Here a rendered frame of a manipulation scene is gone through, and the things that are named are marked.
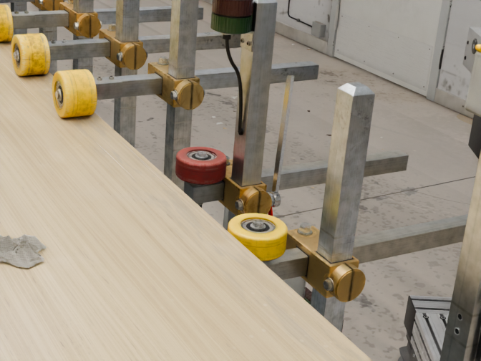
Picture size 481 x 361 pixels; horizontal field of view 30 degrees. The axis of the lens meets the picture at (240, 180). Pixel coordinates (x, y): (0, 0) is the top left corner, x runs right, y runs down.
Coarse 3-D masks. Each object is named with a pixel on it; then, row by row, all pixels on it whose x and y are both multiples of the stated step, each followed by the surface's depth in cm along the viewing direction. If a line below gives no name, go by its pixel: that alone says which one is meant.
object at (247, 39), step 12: (240, 0) 127; (228, 36) 130; (252, 36) 131; (228, 48) 132; (252, 48) 132; (240, 84) 135; (240, 96) 136; (240, 108) 136; (240, 120) 137; (240, 132) 138
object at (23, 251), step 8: (0, 240) 108; (8, 240) 108; (16, 240) 109; (24, 240) 110; (32, 240) 110; (0, 248) 108; (8, 248) 108; (16, 248) 107; (24, 248) 107; (32, 248) 109; (40, 248) 110; (0, 256) 106; (8, 256) 107; (16, 256) 106; (24, 256) 107; (32, 256) 107; (40, 256) 108; (16, 264) 106; (24, 264) 106; (32, 264) 106
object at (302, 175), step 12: (372, 156) 160; (384, 156) 160; (396, 156) 161; (408, 156) 162; (288, 168) 152; (300, 168) 152; (312, 168) 152; (324, 168) 153; (372, 168) 159; (384, 168) 160; (396, 168) 162; (264, 180) 148; (288, 180) 150; (300, 180) 152; (312, 180) 153; (324, 180) 154; (192, 192) 142; (204, 192) 143; (216, 192) 144
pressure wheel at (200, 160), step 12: (180, 156) 140; (192, 156) 142; (204, 156) 141; (216, 156) 142; (180, 168) 140; (192, 168) 138; (204, 168) 138; (216, 168) 139; (192, 180) 139; (204, 180) 139; (216, 180) 140
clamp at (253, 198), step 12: (228, 168) 147; (228, 180) 143; (228, 192) 143; (240, 192) 140; (252, 192) 139; (264, 192) 140; (228, 204) 144; (240, 204) 140; (252, 204) 140; (264, 204) 141
